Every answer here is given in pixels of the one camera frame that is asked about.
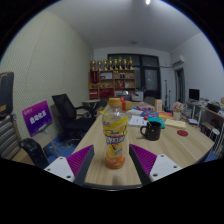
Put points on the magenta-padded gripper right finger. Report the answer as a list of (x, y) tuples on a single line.
[(165, 166)]

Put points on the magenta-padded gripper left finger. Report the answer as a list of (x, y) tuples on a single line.
[(58, 166)]

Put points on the yellow-labelled orange drink bottle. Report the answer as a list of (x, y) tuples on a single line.
[(115, 133)]

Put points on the black mug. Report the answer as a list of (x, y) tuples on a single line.
[(153, 131)]

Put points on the flat round red coaster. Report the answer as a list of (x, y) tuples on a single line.
[(182, 133)]

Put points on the beige paper pad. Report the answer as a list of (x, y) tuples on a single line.
[(175, 123)]

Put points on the black office chair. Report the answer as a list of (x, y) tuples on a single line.
[(68, 115)]

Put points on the purple sign board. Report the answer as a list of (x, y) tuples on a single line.
[(36, 117)]

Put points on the white booklet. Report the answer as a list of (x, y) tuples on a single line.
[(136, 120)]

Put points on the blue colourful book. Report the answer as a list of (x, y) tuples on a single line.
[(150, 114)]

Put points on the pale flower bouquet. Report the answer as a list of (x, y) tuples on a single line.
[(177, 107)]

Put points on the striped office chair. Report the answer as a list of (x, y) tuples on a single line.
[(6, 133)]

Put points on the small wooden box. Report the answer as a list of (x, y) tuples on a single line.
[(158, 105)]

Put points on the pink flat box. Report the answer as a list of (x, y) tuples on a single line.
[(144, 108)]

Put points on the long white side desk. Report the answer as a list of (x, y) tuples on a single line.
[(210, 113)]

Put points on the black tripod stand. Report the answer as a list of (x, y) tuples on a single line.
[(166, 96)]

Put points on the yellow gift box red ribbon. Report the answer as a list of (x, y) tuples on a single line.
[(127, 105)]

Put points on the black computer monitor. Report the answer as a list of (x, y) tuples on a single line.
[(194, 94)]

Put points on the dark glass door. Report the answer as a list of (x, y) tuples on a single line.
[(150, 76)]

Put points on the wooden shelf unit with trophies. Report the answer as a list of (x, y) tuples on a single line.
[(111, 83)]

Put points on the ceiling light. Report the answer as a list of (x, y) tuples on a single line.
[(147, 1)]

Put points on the white wall air conditioner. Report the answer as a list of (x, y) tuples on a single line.
[(178, 60)]

